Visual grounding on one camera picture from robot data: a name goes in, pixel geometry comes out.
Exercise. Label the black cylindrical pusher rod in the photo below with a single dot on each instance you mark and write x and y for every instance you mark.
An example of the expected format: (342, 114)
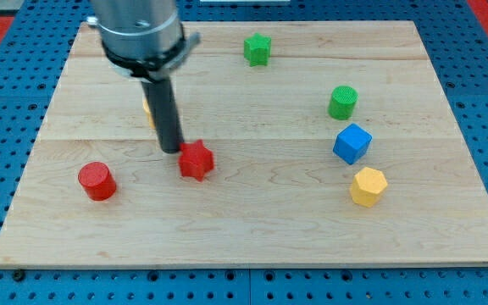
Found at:
(161, 102)

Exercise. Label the red star block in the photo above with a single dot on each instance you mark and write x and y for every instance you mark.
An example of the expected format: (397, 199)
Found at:
(195, 160)

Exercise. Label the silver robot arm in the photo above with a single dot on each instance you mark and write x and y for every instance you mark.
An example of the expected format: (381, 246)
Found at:
(146, 40)

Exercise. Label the green star block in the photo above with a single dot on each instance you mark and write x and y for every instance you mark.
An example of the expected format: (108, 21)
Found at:
(257, 49)

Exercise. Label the yellow block behind rod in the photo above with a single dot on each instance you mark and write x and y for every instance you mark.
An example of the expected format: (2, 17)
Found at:
(148, 113)

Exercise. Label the red cylinder block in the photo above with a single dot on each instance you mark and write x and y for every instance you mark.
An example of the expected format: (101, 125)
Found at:
(97, 181)

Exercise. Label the wooden board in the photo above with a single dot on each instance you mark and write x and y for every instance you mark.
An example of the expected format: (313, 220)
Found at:
(278, 197)

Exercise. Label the green cylinder block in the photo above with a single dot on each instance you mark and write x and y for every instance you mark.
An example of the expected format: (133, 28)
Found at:
(342, 102)

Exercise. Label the blue cube block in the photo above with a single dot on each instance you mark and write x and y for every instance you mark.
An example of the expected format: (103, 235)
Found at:
(352, 143)

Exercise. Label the yellow hexagon block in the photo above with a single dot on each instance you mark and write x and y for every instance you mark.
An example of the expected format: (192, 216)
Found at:
(368, 186)

